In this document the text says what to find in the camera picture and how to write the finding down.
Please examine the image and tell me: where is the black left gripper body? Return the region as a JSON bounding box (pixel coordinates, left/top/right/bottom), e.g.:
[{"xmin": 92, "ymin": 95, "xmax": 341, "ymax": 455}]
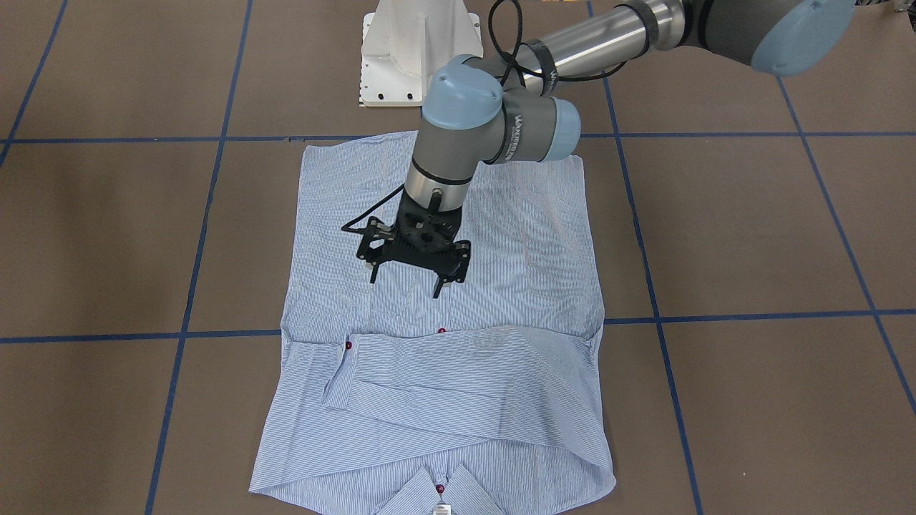
[{"xmin": 356, "ymin": 188, "xmax": 472, "ymax": 283}]

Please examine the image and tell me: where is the light blue striped shirt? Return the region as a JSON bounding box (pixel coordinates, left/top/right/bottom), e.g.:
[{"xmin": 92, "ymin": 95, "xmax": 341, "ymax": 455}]
[{"xmin": 249, "ymin": 132, "xmax": 616, "ymax": 514}]

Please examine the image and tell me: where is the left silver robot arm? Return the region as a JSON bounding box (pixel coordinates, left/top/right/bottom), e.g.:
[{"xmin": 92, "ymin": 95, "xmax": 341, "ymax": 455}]
[{"xmin": 343, "ymin": 1, "xmax": 856, "ymax": 296}]

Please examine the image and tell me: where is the white pedestal column base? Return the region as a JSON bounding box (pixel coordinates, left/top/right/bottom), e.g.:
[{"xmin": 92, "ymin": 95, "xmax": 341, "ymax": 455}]
[{"xmin": 359, "ymin": 1, "xmax": 483, "ymax": 108}]

